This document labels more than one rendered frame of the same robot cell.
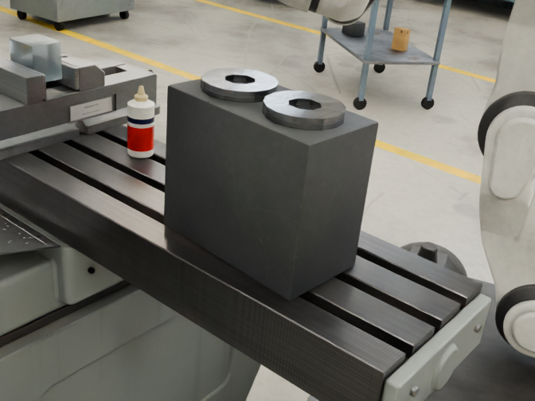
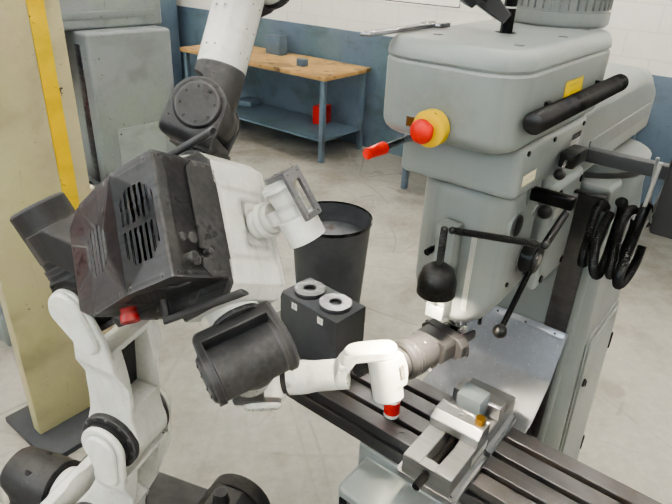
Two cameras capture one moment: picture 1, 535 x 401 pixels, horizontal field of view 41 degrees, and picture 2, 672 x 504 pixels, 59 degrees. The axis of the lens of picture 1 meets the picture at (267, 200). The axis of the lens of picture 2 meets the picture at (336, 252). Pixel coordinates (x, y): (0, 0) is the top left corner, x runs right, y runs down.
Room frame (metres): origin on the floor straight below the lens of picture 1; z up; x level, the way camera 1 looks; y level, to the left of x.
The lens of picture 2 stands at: (2.16, 0.06, 2.02)
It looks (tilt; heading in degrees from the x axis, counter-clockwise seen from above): 28 degrees down; 181
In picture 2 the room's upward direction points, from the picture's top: 3 degrees clockwise
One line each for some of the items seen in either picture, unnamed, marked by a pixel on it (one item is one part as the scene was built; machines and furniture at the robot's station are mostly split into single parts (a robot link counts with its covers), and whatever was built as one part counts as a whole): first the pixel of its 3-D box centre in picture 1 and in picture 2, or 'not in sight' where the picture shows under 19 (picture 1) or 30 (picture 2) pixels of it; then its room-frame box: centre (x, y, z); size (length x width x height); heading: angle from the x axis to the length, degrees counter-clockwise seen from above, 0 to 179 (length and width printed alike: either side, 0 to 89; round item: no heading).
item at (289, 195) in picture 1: (263, 172); (321, 324); (0.77, 0.01, 1.05); 0.22 x 0.12 x 0.20; 49
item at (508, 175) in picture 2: not in sight; (496, 141); (1.00, 0.36, 1.68); 0.34 x 0.24 x 0.10; 143
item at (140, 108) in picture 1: (141, 120); (392, 398); (1.01, 0.20, 1.01); 0.04 x 0.04 x 0.11
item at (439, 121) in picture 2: not in sight; (430, 128); (1.22, 0.19, 1.76); 0.06 x 0.02 x 0.06; 53
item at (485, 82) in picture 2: not in sight; (501, 76); (1.02, 0.34, 1.81); 0.47 x 0.26 x 0.16; 143
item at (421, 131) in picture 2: not in sight; (423, 130); (1.24, 0.18, 1.76); 0.04 x 0.03 x 0.04; 53
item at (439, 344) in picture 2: not in sight; (429, 347); (1.10, 0.26, 1.23); 0.13 x 0.12 x 0.10; 42
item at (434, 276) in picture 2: not in sight; (437, 278); (1.22, 0.24, 1.48); 0.07 x 0.07 x 0.06
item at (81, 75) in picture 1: (66, 68); (459, 422); (1.12, 0.35, 1.04); 0.12 x 0.06 x 0.04; 54
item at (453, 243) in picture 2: not in sight; (443, 270); (1.12, 0.26, 1.45); 0.04 x 0.04 x 0.21; 53
